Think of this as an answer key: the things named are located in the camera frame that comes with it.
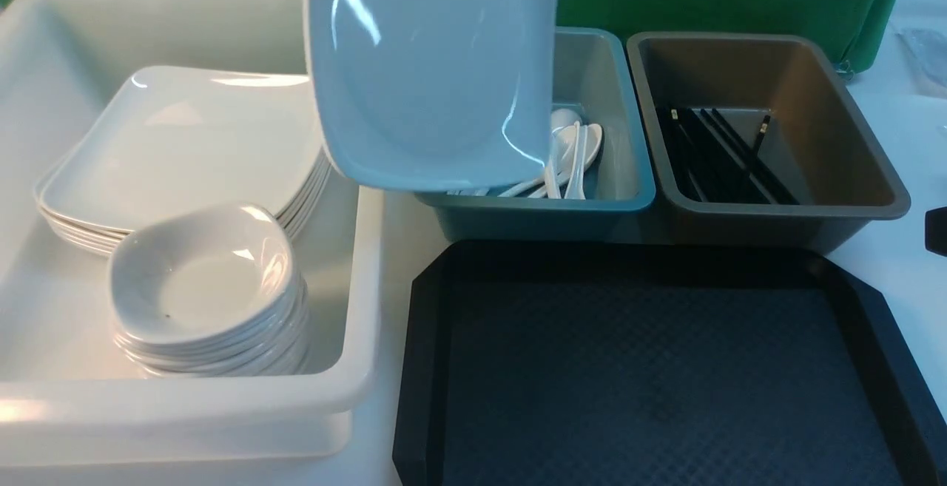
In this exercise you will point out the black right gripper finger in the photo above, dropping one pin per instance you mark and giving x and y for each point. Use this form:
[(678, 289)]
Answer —
[(936, 231)]

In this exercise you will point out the black chopstick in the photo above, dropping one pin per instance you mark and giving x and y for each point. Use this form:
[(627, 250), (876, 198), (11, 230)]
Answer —
[(692, 184), (750, 164)]

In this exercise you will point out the white square rice plate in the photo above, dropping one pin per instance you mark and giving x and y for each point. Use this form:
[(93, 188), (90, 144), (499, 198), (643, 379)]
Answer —
[(433, 95)]

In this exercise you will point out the white bowl tray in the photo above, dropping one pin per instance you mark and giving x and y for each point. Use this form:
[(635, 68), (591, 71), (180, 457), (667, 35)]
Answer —
[(200, 275)]

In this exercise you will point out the brown grey plastic bin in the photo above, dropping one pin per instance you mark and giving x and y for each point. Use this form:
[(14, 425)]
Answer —
[(819, 144)]

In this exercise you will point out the bundle of black chopsticks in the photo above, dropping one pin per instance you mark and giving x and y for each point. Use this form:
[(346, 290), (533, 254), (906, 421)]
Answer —
[(718, 153)]

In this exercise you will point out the white spoon right upright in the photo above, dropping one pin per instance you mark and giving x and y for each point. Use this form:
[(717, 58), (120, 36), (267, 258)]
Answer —
[(574, 188)]

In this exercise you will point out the teal plastic bin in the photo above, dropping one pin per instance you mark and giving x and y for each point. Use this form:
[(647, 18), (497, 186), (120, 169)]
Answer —
[(591, 75)]

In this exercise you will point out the white spoon far right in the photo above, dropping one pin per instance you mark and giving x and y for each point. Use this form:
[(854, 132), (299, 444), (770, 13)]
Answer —
[(594, 143)]

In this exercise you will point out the white spoon centre front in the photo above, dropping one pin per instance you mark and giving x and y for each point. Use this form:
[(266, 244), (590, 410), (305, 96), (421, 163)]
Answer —
[(566, 139)]

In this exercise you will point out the white spoon centre back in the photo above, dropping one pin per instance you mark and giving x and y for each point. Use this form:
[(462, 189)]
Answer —
[(562, 117)]

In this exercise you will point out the black serving tray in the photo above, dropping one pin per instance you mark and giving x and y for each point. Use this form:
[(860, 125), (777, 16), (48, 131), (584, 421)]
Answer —
[(561, 363)]

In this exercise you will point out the stack of white bowls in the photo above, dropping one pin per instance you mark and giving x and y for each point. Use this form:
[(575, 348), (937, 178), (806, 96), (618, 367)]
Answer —
[(274, 345)]

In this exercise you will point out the stack of white square plates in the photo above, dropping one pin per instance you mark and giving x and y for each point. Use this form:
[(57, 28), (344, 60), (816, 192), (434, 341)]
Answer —
[(176, 139)]

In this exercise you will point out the large white plastic tub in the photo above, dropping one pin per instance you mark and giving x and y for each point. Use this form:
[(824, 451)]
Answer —
[(69, 396)]

